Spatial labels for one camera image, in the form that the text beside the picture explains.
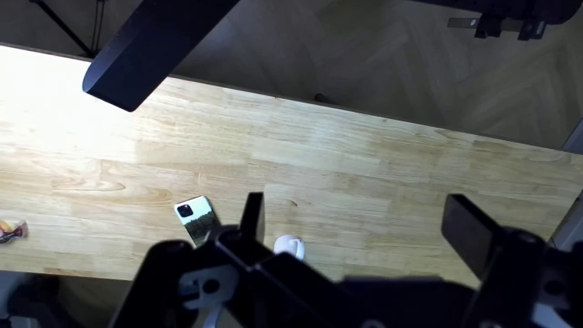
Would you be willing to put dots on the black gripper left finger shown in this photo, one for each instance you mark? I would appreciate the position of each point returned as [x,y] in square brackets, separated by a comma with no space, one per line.
[254,219]

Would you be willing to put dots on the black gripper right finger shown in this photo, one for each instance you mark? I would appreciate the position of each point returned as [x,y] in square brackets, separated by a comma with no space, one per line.
[471,233]

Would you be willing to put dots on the white ceramic mug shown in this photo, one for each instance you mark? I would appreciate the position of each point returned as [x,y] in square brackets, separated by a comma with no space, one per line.
[288,246]

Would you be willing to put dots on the small orange snack item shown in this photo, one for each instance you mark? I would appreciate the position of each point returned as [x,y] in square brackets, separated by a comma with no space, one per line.
[10,230]

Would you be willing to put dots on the metal bracket with black clamps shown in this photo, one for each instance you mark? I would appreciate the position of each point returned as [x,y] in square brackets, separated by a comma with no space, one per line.
[498,25]

